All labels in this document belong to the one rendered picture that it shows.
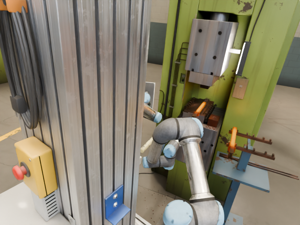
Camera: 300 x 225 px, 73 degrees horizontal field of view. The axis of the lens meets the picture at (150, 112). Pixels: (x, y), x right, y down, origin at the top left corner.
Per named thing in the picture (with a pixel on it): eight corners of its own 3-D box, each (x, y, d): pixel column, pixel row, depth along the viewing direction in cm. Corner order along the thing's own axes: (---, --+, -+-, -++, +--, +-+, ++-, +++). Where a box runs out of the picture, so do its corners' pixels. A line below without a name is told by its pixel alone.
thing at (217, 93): (227, 110, 217) (253, 16, 177) (190, 100, 233) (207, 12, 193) (229, 106, 225) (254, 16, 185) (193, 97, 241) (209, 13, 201)
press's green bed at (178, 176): (197, 205, 213) (206, 171, 193) (164, 190, 228) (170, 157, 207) (209, 173, 259) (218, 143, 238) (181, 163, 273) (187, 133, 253)
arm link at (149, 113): (131, 84, 104) (165, 112, 146) (116, 79, 109) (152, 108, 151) (121, 104, 103) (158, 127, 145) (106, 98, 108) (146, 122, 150)
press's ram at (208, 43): (231, 79, 159) (245, 23, 141) (184, 69, 173) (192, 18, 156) (237, 69, 193) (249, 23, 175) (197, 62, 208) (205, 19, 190)
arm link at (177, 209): (158, 219, 94) (161, 198, 88) (185, 215, 97) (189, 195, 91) (164, 245, 84) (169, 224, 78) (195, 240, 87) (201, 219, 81)
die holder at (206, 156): (207, 171, 193) (218, 131, 173) (170, 157, 207) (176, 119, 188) (218, 143, 238) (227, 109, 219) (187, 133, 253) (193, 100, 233)
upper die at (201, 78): (211, 86, 168) (214, 75, 164) (188, 81, 176) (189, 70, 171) (220, 76, 202) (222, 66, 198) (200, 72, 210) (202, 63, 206)
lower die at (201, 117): (202, 123, 184) (204, 115, 180) (181, 117, 191) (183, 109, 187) (212, 108, 218) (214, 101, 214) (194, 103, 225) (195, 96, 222)
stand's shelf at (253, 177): (268, 193, 144) (269, 190, 143) (211, 173, 157) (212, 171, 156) (265, 167, 169) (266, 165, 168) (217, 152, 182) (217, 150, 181)
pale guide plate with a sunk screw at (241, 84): (243, 99, 172) (248, 80, 164) (231, 97, 175) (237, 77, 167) (243, 98, 173) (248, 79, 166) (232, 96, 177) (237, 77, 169)
